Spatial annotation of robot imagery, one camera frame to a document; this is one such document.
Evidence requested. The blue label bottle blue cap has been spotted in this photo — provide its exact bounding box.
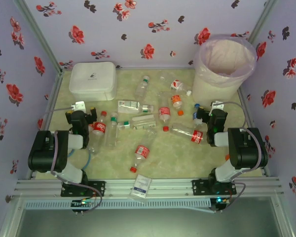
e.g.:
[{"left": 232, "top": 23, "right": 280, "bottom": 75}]
[{"left": 192, "top": 103, "right": 203, "bottom": 127}]

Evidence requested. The cola bottle red cap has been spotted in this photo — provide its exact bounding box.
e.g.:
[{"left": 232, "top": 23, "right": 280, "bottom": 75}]
[
  {"left": 88, "top": 111, "right": 108, "bottom": 156},
  {"left": 170, "top": 123, "right": 206, "bottom": 146},
  {"left": 129, "top": 128, "right": 158, "bottom": 173}
]

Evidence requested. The tall clear bottle green cap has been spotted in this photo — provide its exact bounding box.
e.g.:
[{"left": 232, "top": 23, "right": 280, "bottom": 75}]
[{"left": 105, "top": 112, "right": 119, "bottom": 150}]

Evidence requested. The bottle with orange label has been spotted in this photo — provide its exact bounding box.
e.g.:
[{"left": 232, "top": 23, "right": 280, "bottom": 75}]
[{"left": 171, "top": 94, "right": 184, "bottom": 109}]

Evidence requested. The capless bottle red label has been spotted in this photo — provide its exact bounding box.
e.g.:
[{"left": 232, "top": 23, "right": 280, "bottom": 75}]
[{"left": 158, "top": 91, "right": 171, "bottom": 123}]

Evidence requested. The crushed bottle red white label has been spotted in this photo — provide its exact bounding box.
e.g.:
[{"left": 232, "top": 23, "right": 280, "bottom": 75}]
[{"left": 160, "top": 75, "right": 186, "bottom": 92}]

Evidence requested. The clear bottle printed label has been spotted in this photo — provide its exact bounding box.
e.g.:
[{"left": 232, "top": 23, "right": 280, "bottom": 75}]
[{"left": 117, "top": 100, "right": 154, "bottom": 114}]

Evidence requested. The clear bottle green white label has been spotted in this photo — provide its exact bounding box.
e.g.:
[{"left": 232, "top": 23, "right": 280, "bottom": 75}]
[{"left": 117, "top": 114, "right": 156, "bottom": 131}]

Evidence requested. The small clear bottle green cap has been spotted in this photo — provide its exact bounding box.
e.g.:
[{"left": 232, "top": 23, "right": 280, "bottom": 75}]
[{"left": 134, "top": 75, "right": 150, "bottom": 98}]

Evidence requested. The white round bin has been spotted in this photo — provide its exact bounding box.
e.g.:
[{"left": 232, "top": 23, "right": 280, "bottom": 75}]
[{"left": 191, "top": 69, "right": 245, "bottom": 111}]

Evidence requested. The white zip case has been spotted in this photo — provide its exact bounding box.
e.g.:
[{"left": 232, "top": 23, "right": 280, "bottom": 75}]
[{"left": 69, "top": 61, "right": 118, "bottom": 102}]

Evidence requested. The right controller board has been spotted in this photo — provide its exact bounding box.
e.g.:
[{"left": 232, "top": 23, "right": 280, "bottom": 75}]
[{"left": 213, "top": 196, "right": 231, "bottom": 213}]

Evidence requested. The controller board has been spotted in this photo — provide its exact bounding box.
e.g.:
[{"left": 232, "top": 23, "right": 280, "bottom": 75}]
[
  {"left": 71, "top": 198, "right": 96, "bottom": 215},
  {"left": 213, "top": 196, "right": 231, "bottom": 213}
]

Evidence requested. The plastic bag with card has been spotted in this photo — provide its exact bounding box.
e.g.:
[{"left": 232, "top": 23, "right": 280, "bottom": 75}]
[{"left": 128, "top": 174, "right": 153, "bottom": 200}]

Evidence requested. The left controller board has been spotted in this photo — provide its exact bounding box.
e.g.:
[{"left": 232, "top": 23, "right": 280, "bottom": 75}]
[{"left": 71, "top": 198, "right": 96, "bottom": 215}]

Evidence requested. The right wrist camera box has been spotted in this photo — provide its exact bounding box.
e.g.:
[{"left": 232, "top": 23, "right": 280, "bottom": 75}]
[{"left": 211, "top": 100, "right": 224, "bottom": 111}]

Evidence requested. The grey left arm cable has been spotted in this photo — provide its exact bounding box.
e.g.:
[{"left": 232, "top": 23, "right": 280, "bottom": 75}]
[{"left": 45, "top": 106, "right": 103, "bottom": 214}]

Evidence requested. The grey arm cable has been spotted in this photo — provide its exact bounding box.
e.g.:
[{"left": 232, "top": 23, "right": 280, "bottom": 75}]
[
  {"left": 213, "top": 100, "right": 269, "bottom": 213},
  {"left": 45, "top": 106, "right": 103, "bottom": 214}
]

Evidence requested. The grey right arm cable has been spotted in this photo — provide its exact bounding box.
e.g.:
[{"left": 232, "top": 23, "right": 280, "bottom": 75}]
[{"left": 213, "top": 100, "right": 269, "bottom": 213}]

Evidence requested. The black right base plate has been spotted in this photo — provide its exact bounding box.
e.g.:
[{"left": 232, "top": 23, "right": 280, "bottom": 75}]
[{"left": 191, "top": 178, "right": 237, "bottom": 196}]

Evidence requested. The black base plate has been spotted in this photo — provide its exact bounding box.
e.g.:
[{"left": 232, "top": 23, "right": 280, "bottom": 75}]
[
  {"left": 191, "top": 178, "right": 237, "bottom": 196},
  {"left": 61, "top": 180, "right": 106, "bottom": 198}
]

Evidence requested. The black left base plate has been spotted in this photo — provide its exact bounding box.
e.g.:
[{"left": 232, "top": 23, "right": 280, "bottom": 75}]
[{"left": 61, "top": 180, "right": 106, "bottom": 198}]

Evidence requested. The wide aluminium base rail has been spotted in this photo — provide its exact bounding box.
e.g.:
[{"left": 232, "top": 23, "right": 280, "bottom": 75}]
[{"left": 14, "top": 177, "right": 283, "bottom": 198}]

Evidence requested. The aluminium frame post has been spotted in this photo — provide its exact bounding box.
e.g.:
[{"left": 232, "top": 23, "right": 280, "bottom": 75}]
[
  {"left": 13, "top": 0, "right": 64, "bottom": 72},
  {"left": 246, "top": 0, "right": 279, "bottom": 44}
]

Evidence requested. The white slotted cable duct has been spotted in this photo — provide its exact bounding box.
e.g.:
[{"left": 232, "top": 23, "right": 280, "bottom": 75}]
[{"left": 23, "top": 198, "right": 212, "bottom": 210}]

